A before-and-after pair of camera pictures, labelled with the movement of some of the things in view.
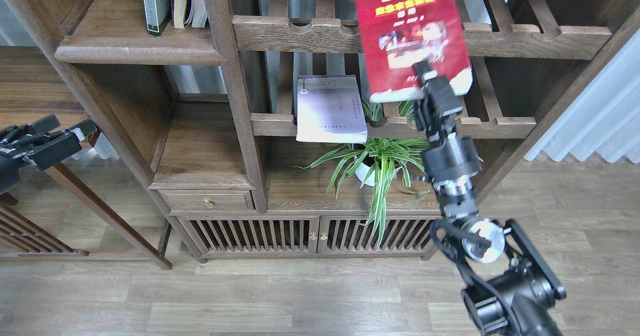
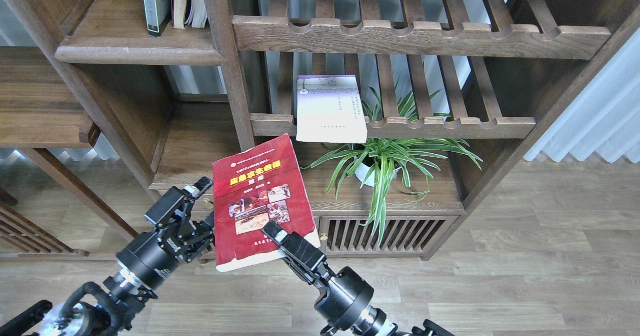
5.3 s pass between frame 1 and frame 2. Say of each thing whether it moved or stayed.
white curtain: stayed
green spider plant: stayed
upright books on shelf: stayed
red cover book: moved
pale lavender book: stayed
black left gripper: moved
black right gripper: moved
